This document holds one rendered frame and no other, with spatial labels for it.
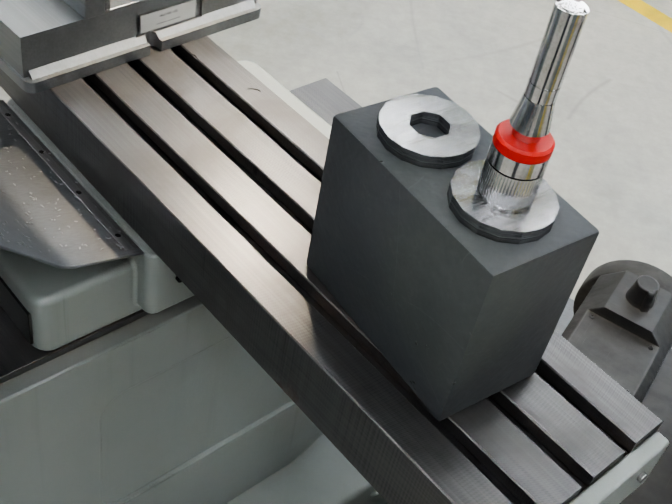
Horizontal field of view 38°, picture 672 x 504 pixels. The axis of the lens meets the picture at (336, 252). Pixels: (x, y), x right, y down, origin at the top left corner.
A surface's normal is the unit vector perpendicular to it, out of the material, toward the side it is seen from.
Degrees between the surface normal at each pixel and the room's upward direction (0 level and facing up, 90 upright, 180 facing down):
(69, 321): 90
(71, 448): 90
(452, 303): 90
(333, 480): 0
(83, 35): 90
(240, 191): 0
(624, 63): 0
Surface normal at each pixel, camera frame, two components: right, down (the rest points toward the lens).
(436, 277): -0.82, 0.30
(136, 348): 0.64, 0.60
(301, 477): 0.15, -0.71
